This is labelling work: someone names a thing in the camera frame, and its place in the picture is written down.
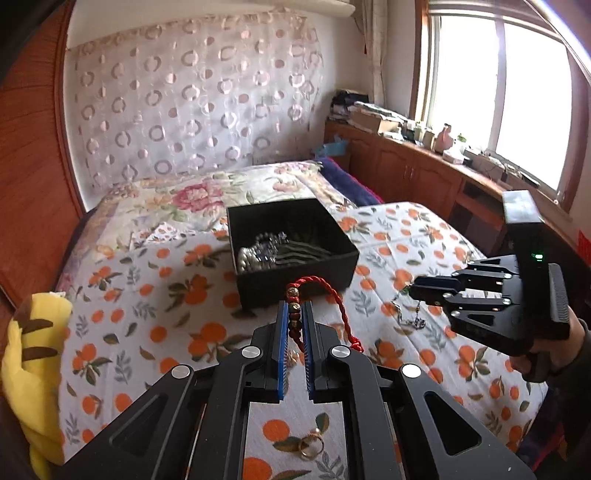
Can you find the tissue box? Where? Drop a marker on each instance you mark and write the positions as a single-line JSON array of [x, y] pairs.
[[452, 157]]

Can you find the yellow plush toy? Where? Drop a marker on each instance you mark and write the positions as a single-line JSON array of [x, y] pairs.
[[32, 392]]

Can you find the floral blanket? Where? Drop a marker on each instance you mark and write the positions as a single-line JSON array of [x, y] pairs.
[[184, 198]]

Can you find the red paper decoration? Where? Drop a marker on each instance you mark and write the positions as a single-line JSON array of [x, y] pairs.
[[584, 247]]

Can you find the pile of dark clothes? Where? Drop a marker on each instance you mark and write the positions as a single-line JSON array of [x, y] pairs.
[[344, 106]]

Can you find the wooden cabinet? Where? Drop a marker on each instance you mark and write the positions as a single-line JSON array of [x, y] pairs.
[[415, 175]]

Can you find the wooden wardrobe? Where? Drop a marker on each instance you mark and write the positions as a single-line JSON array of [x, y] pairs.
[[32, 161]]

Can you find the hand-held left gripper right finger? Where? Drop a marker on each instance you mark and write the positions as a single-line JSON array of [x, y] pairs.
[[310, 350]]

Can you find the person's right forearm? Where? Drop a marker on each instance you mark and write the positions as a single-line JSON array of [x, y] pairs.
[[575, 397]]

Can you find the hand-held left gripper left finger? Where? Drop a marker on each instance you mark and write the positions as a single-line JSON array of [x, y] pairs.
[[280, 350]]

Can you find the beige window curtain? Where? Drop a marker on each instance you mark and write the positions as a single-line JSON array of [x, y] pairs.
[[376, 46]]

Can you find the orange fruit print cloth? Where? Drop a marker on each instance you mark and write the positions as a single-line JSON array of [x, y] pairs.
[[184, 300]]

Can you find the person's right hand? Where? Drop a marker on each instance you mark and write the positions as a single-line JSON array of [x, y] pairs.
[[565, 350]]

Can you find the dark blue blanket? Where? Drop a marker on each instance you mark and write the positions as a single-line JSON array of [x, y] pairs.
[[346, 182]]

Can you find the black jewelry box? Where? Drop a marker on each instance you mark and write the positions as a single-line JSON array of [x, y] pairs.
[[268, 290]]

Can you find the pink figurine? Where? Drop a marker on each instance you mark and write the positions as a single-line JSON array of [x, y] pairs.
[[444, 138]]

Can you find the green capped bottle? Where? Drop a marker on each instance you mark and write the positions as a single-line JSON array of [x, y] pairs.
[[461, 140]]

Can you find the teal bag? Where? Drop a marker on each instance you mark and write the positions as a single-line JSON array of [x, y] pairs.
[[332, 150]]

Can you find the cardboard box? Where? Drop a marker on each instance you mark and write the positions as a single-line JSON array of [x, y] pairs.
[[369, 122]]

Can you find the folded patterned cloth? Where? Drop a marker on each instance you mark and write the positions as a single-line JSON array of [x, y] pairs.
[[374, 108]]

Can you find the white air conditioner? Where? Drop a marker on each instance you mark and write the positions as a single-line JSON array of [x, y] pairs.
[[323, 7]]

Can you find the circle patterned curtain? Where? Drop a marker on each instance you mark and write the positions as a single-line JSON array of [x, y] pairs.
[[184, 101]]

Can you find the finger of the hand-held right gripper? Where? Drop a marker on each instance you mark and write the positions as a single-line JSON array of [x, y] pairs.
[[480, 318], [485, 272]]

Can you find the window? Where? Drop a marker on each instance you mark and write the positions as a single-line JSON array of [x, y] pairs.
[[461, 92]]

